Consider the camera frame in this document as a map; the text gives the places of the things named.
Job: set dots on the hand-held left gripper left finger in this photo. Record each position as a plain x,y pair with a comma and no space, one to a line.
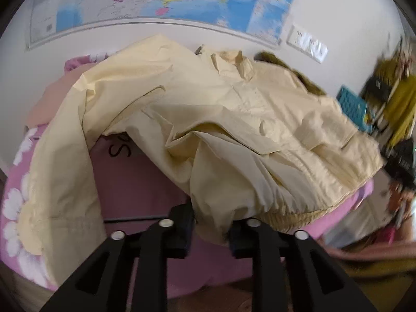
186,230

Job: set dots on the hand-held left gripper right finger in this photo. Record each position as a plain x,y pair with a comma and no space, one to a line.
236,240

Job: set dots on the cream yellow jacket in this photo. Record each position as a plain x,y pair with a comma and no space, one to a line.
227,120

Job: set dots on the olive green garment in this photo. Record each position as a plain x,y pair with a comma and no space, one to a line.
307,83

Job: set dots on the blue plastic crate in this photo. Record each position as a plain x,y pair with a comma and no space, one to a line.
352,107

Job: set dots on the large black bag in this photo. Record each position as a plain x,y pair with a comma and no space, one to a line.
403,162

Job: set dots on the peach beige garment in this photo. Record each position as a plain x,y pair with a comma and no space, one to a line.
48,104

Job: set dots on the small black bag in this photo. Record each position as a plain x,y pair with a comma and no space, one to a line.
377,89

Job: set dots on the mustard yellow hanging garment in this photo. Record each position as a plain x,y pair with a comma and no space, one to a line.
403,100

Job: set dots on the white wall paper sheet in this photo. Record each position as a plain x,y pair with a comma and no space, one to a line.
307,43

